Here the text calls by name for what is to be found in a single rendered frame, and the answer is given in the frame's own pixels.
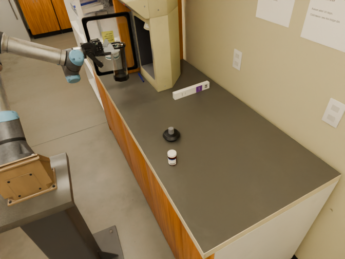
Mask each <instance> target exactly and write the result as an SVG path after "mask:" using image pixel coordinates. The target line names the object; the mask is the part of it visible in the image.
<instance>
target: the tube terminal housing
mask: <svg viewBox="0 0 345 259"><path fill-rule="evenodd" d="M148 9H149V19H144V18H142V17H141V16H139V15H138V14H136V13H135V12H133V11H132V12H133V20H134V16H136V17H138V18H139V19H141V20H142V21H144V22H145V23H147V24H148V26H149V33H150V41H151V48H152V49H153V52H154V60H153V64H154V73H155V80H154V79H153V78H152V77H151V76H150V75H149V74H148V73H147V72H146V71H145V70H144V69H143V68H142V66H141V68H140V70H141V74H142V75H143V76H144V78H145V79H146V80H147V81H148V82H149V83H150V84H151V85H152V86H153V87H154V88H155V89H156V91H157V92H160V91H163V90H166V89H170V88H172V87H173V86H174V84H175V83H176V81H177V79H178V78H179V76H180V74H181V70H180V44H179V18H178V0H148Z"/></svg>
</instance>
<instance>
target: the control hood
mask: <svg viewBox="0 0 345 259"><path fill-rule="evenodd" d="M119 1H121V2H123V3H124V4H126V5H127V6H128V7H129V8H131V9H132V10H133V11H134V12H135V13H137V14H138V15H139V16H141V17H142V18H144V19H149V9H148V0H119Z"/></svg>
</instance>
